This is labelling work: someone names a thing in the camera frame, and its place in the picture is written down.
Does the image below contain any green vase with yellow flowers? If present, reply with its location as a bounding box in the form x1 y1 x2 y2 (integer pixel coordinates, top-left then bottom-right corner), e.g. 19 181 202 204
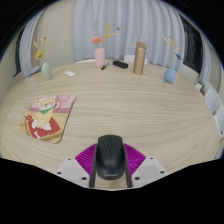
32 36 55 81

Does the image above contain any black rectangular case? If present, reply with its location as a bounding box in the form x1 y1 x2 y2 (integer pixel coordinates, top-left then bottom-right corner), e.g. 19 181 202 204
112 60 129 70

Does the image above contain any dark window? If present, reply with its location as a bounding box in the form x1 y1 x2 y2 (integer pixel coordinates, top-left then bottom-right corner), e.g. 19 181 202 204
13 28 25 78
179 14 204 74

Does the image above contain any blue vase with dried flowers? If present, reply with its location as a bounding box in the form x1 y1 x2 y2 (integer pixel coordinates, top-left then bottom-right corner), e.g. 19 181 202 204
162 35 184 85

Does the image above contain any bronze metal drink bottle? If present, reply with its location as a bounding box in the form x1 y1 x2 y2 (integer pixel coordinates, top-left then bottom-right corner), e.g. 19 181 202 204
132 41 148 76

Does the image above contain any black computer mouse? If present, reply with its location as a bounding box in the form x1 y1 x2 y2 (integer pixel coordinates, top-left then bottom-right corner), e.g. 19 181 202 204
95 134 128 181

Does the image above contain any white chair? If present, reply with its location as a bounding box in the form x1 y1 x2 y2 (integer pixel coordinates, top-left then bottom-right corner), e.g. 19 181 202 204
123 54 149 65
204 88 219 116
74 58 96 64
213 104 224 138

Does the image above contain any narrow white curtain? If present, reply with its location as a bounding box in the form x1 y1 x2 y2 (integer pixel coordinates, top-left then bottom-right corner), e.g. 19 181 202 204
18 9 46 79
199 34 213 84

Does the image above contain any white remote control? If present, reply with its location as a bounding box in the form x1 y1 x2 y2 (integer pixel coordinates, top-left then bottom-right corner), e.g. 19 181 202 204
62 69 76 78

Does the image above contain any pink vase with flowers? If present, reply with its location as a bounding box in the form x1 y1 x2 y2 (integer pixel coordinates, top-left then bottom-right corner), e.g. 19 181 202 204
91 22 120 70

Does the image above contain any cartoon print mouse pad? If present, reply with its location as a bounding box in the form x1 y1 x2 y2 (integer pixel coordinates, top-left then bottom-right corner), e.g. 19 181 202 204
19 94 77 145

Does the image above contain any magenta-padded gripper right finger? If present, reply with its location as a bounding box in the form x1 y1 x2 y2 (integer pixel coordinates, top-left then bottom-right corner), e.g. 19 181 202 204
123 142 168 189

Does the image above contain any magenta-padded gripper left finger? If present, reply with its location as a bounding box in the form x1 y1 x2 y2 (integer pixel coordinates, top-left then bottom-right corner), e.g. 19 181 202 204
55 142 98 189

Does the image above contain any wide white curtain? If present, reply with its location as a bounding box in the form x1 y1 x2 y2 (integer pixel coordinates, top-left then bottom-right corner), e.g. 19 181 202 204
72 0 186 71

